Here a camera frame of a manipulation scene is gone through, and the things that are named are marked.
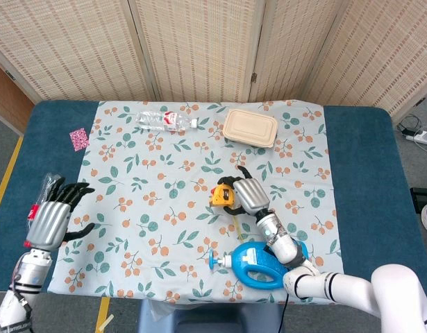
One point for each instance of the yellow tape measure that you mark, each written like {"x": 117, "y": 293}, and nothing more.
{"x": 221, "y": 196}

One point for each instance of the black box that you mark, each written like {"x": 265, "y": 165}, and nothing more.
{"x": 421, "y": 197}

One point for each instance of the blue detergent pump bottle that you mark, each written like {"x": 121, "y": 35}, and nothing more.
{"x": 251, "y": 258}

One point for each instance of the clear plastic water bottle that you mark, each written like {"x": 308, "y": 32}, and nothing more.
{"x": 150, "y": 119}

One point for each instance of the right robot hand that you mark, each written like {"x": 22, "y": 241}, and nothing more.
{"x": 251, "y": 196}

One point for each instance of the pink patterned card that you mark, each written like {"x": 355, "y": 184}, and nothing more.
{"x": 79, "y": 139}

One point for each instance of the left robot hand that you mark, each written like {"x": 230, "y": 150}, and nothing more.
{"x": 48, "y": 222}

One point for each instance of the teal table cover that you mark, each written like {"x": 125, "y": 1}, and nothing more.
{"x": 366, "y": 173}

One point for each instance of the brown wooden panel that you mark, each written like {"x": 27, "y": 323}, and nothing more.
{"x": 8, "y": 100}

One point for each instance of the woven folding screen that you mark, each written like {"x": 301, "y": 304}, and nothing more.
{"x": 199, "y": 52}

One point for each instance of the empty red label cola bottle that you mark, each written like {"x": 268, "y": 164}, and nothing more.
{"x": 46, "y": 184}

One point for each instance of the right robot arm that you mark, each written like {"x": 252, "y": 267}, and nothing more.
{"x": 338, "y": 282}

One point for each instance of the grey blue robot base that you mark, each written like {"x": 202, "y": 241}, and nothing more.
{"x": 206, "y": 319}

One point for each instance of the white power strip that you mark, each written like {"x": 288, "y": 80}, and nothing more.
{"x": 425, "y": 137}

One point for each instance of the beige lidded food container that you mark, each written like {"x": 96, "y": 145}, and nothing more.
{"x": 249, "y": 126}

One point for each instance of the floral fruit print tablecloth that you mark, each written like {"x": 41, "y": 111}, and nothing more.
{"x": 164, "y": 166}

